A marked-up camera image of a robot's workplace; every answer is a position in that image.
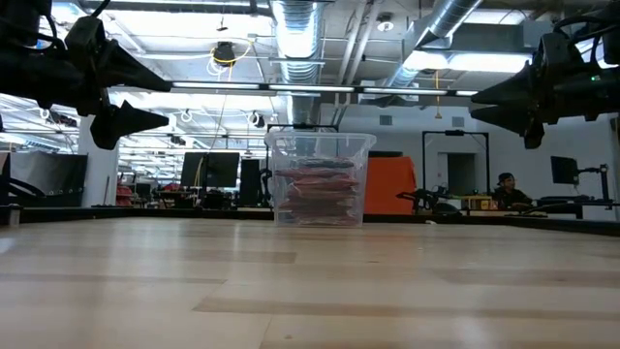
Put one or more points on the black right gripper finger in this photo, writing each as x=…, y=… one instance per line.
x=513, y=89
x=518, y=118

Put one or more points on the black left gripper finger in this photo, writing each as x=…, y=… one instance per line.
x=126, y=72
x=116, y=126

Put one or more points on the black monitor on arm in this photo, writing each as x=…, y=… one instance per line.
x=564, y=169

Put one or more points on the black background robot arm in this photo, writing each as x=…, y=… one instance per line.
x=421, y=198

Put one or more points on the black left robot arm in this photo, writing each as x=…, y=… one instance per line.
x=19, y=12

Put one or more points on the ceiling light panel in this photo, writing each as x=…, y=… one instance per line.
x=465, y=62

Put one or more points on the seated person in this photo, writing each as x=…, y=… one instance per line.
x=508, y=196

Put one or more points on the dark grey cover sheet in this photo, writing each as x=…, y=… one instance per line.
x=48, y=179

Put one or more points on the black computer monitor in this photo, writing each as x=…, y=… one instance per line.
x=224, y=169
x=194, y=169

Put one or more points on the black desk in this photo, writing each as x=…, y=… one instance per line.
x=571, y=200

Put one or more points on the black hanging spotlight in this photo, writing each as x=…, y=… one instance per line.
x=259, y=120

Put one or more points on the round ceiling fixture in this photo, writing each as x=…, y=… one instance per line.
x=385, y=24

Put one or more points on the black computer tower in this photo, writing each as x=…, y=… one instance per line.
x=250, y=181

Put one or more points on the orange cabinet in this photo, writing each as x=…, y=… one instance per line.
x=387, y=189

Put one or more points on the clear plastic bin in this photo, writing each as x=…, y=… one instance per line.
x=349, y=145

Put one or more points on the long LED light bar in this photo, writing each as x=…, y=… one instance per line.
x=310, y=88

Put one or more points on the tall black metal frame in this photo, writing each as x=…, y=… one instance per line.
x=455, y=132

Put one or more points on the black ceiling camera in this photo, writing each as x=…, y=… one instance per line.
x=224, y=52

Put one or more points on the ribbed silver ventilation duct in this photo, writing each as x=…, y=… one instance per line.
x=298, y=39

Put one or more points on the low black metal frame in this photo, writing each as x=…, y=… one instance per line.
x=300, y=127

